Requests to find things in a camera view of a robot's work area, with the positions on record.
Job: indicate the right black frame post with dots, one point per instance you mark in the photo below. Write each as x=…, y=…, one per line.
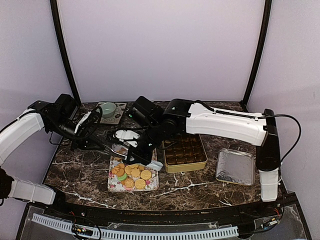
x=258, y=53

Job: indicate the gold cookie tin box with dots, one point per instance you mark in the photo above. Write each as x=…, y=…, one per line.
x=185, y=153

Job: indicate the floral rectangular tray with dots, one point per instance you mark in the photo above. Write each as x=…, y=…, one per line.
x=136, y=178

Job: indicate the floral square coaster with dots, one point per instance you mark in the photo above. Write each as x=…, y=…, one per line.
x=115, y=119

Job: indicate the metal serving tongs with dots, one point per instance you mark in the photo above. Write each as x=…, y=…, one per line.
x=155, y=165

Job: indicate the white cable duct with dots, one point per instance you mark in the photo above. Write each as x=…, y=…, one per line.
x=132, y=232

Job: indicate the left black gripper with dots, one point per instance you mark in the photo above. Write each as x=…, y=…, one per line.
x=87, y=140

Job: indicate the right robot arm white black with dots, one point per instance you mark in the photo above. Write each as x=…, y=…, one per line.
x=183, y=116

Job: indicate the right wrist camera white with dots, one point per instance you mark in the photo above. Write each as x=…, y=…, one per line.
x=126, y=137

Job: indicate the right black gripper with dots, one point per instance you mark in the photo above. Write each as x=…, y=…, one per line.
x=137, y=157

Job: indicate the swirl pink cookie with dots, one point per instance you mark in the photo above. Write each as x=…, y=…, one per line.
x=128, y=183

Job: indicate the green macaron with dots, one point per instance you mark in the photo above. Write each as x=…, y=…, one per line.
x=122, y=178

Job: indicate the black frame post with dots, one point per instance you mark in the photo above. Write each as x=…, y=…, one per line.
x=63, y=50
x=258, y=53

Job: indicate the brown round cookie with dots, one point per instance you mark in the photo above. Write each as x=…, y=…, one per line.
x=121, y=172

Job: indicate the round waffle cookie bottom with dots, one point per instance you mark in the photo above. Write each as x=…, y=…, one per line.
x=140, y=184

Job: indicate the round waffle cookie right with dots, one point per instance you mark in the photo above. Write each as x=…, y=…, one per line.
x=146, y=174

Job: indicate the green ceramic bowl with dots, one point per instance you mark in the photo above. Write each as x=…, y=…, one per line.
x=108, y=109

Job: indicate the left black frame post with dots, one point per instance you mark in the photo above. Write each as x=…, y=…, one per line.
x=63, y=50

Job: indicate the silver tin lid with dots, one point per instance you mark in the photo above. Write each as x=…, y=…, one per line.
x=235, y=167

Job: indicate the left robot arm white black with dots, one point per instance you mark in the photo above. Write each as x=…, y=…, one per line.
x=45, y=117

